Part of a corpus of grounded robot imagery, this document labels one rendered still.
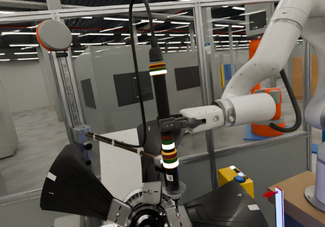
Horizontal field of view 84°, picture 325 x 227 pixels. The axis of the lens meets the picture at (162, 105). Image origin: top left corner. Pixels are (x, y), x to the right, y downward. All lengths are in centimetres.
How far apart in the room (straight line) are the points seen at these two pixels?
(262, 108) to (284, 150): 123
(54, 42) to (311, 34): 110
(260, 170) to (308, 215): 75
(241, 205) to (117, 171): 51
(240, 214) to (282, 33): 54
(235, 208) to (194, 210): 13
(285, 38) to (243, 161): 112
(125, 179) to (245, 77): 63
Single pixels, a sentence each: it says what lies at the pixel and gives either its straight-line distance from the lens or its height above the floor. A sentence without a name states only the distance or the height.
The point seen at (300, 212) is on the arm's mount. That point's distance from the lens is 103.
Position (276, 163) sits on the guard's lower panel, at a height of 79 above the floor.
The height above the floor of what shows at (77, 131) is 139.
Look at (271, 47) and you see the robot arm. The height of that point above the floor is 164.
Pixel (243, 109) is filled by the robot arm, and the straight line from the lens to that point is 54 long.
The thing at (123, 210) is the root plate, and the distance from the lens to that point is 62.
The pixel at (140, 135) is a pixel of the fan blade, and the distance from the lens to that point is 73.
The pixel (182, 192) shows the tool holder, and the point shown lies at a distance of 56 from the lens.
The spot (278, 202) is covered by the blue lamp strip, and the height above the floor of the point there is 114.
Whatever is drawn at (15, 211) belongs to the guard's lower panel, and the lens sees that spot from 160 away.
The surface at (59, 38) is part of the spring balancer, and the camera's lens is 111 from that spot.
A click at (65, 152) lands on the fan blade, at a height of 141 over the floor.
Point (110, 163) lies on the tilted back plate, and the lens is 90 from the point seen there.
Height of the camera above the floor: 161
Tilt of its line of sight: 9 degrees down
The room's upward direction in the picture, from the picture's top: 8 degrees counter-clockwise
